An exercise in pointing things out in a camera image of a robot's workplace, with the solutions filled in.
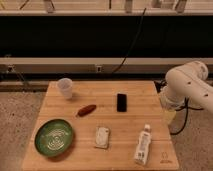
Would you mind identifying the black hanging cable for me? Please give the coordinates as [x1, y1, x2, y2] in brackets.
[111, 7, 147, 74]

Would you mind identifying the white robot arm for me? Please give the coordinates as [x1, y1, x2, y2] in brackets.
[159, 61, 213, 124]

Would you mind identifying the white plastic bottle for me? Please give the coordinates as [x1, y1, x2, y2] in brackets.
[134, 124, 151, 165]

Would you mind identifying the brown sausage-shaped object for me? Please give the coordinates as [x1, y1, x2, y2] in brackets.
[77, 104, 96, 117]

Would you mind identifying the green ceramic bowl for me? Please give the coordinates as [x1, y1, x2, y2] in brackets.
[34, 119, 74, 157]

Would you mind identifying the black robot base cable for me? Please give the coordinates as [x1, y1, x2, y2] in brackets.
[170, 97, 203, 136]

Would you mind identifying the clear plastic cup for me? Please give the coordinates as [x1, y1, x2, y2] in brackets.
[57, 78, 73, 99]

